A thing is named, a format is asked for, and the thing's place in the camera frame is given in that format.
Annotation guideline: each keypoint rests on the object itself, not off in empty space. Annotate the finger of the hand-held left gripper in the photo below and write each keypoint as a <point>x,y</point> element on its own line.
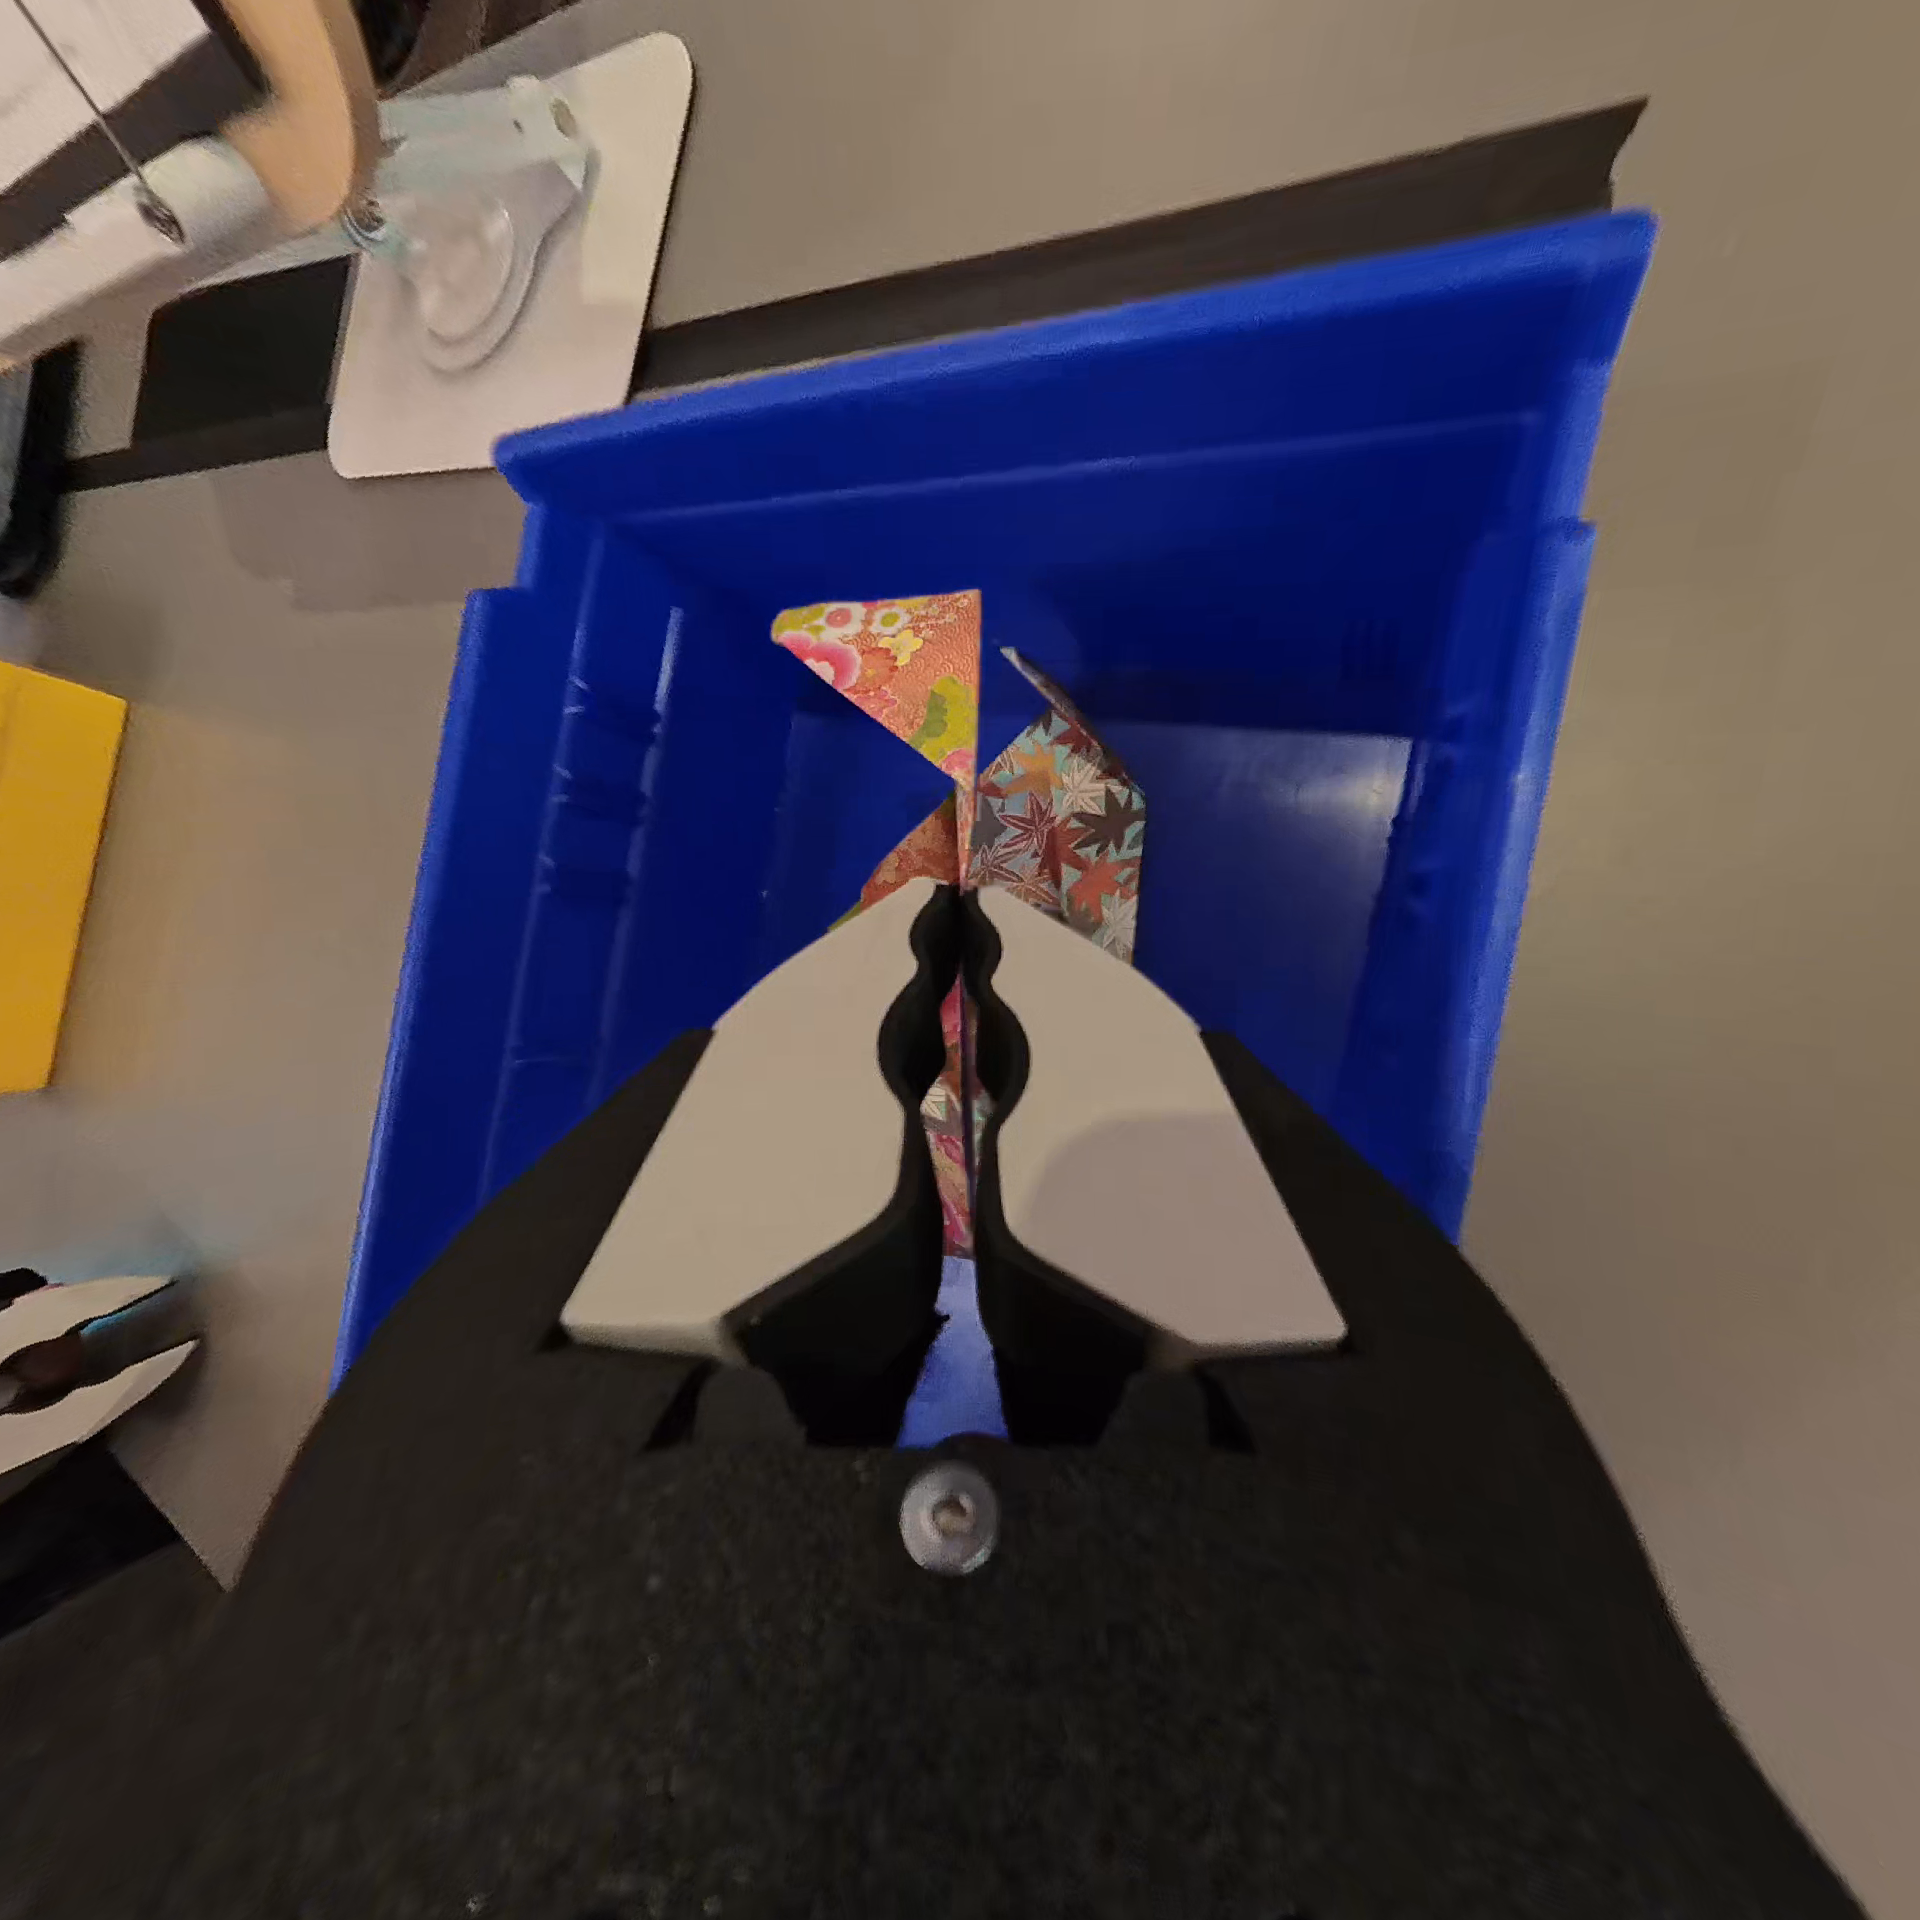
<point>89,1301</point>
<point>75,1411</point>

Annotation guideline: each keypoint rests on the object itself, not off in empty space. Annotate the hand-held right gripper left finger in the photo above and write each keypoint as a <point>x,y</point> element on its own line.
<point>749,1171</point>

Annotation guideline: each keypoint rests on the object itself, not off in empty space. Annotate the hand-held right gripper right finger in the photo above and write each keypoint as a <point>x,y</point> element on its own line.
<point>1154,1171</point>

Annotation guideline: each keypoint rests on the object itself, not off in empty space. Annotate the leaf-patterned origami dog face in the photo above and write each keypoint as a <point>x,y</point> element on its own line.
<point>1058,840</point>

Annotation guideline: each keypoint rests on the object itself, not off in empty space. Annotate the pink floral origami dog face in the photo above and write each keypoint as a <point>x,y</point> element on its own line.
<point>885,662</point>

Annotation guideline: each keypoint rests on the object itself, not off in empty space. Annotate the blue plastic bin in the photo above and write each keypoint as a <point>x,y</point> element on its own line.
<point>1201,599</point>

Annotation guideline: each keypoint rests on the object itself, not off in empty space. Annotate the yellow box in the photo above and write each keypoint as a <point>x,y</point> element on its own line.
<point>52,870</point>

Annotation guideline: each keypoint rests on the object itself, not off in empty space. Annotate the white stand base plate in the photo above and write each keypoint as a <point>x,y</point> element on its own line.
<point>598,224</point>

